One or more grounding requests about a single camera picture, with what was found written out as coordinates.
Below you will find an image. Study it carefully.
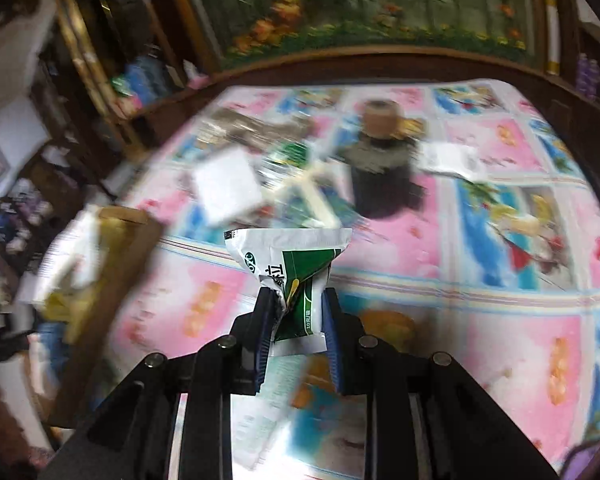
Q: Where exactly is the yellow plush toy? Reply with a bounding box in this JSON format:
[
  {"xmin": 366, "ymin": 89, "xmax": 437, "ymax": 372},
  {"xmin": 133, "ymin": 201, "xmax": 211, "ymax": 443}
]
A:
[{"xmin": 42, "ymin": 287, "xmax": 88, "ymax": 323}]

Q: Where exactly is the silver brown packet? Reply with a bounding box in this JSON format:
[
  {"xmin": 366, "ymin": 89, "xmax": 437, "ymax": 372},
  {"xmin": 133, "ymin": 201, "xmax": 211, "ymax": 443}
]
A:
[{"xmin": 195, "ymin": 110, "xmax": 316, "ymax": 153}]

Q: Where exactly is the cardboard box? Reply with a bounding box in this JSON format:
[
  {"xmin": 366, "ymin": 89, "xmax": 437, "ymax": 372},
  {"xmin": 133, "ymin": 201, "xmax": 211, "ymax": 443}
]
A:
[{"xmin": 30, "ymin": 205, "xmax": 163, "ymax": 428}]

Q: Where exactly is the wooden shelf cabinet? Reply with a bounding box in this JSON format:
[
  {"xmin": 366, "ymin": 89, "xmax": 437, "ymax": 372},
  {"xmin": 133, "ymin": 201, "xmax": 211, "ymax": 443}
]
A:
[{"xmin": 30, "ymin": 0, "xmax": 221, "ymax": 156}]

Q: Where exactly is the wooden headboard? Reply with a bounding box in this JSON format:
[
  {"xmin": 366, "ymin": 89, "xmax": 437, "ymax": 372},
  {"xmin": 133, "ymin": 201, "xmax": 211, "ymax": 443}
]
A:
[{"xmin": 130, "ymin": 45, "xmax": 600, "ymax": 201}]

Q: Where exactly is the white square packet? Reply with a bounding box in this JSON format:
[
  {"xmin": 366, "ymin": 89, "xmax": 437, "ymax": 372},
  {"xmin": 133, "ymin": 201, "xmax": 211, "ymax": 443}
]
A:
[{"xmin": 190, "ymin": 147, "xmax": 263, "ymax": 226}]

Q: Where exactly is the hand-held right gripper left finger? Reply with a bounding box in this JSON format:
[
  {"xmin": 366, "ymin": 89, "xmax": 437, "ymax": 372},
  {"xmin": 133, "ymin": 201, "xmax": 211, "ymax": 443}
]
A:
[{"xmin": 40, "ymin": 287, "xmax": 281, "ymax": 480}]

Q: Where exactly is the white printed packet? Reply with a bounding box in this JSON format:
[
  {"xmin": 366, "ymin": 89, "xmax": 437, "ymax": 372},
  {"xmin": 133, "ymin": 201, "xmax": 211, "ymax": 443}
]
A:
[{"xmin": 230, "ymin": 395, "xmax": 291, "ymax": 471}]

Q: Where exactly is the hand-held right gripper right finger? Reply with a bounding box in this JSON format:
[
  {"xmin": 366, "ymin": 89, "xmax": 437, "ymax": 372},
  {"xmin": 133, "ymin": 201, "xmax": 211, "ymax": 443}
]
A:
[{"xmin": 320, "ymin": 287, "xmax": 563, "ymax": 480}]

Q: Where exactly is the green and white packet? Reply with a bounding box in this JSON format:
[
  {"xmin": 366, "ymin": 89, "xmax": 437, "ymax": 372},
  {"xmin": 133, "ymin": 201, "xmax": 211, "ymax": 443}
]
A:
[{"xmin": 257, "ymin": 140, "xmax": 343, "ymax": 228}]

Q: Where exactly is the dark jar with brown lid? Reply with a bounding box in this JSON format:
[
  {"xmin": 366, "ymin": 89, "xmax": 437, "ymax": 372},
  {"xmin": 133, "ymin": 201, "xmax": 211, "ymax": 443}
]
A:
[{"xmin": 337, "ymin": 100, "xmax": 428, "ymax": 218}]

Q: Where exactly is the blue container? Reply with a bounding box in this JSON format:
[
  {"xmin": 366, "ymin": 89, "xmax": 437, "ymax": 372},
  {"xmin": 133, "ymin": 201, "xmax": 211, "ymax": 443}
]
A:
[{"xmin": 125, "ymin": 52, "xmax": 173, "ymax": 101}]

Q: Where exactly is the purple bottle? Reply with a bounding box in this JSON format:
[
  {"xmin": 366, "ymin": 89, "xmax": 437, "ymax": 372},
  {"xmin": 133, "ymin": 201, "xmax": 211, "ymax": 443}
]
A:
[{"xmin": 575, "ymin": 55, "xmax": 600, "ymax": 98}]

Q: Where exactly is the small white packet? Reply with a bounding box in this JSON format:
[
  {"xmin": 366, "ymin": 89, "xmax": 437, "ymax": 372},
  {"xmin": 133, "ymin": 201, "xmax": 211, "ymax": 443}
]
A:
[{"xmin": 422, "ymin": 142, "xmax": 488, "ymax": 181}]

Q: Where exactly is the printed blanket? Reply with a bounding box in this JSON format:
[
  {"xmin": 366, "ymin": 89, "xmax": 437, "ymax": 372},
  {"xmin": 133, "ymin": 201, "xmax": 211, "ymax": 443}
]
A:
[{"xmin": 45, "ymin": 77, "xmax": 600, "ymax": 480}]

